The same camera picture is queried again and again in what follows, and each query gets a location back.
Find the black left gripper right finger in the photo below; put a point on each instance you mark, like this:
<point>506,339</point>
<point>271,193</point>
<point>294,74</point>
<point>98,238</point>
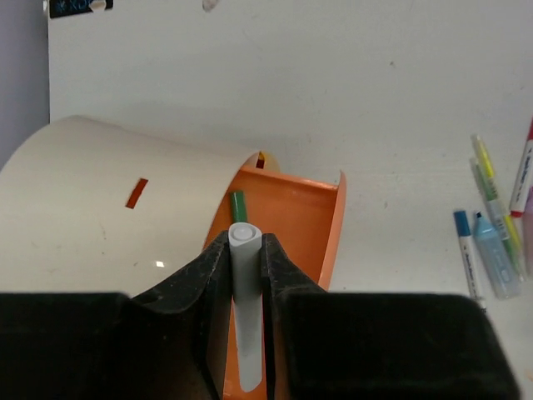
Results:
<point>335,345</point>

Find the green highlighter pen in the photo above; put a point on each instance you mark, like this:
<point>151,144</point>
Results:
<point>500,219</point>

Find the pink purple highlighter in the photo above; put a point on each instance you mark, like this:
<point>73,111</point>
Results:
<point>527,229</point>

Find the green capped white marker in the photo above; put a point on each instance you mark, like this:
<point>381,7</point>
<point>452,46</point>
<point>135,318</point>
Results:
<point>239,207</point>

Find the light blue highlighter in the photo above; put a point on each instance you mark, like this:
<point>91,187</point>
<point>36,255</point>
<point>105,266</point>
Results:
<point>500,272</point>

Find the white grey marker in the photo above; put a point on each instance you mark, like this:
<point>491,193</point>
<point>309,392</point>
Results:
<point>245,243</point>

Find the orange top drawer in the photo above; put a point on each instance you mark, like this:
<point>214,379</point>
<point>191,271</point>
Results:
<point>306,217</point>

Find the red capped white marker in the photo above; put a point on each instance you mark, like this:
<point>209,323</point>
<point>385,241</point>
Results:
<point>523,180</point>

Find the blue capped white marker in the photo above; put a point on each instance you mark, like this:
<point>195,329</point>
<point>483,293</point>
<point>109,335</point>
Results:
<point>468,256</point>

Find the cream cylindrical drawer organizer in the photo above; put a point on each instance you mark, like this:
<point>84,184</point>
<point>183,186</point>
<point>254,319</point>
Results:
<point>88,206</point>

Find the yellow highlighter pen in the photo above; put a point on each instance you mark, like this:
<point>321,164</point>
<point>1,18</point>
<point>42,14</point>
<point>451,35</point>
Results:
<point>481,153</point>

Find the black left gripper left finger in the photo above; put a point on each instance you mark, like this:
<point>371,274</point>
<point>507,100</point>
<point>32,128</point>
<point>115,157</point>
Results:
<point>169,342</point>

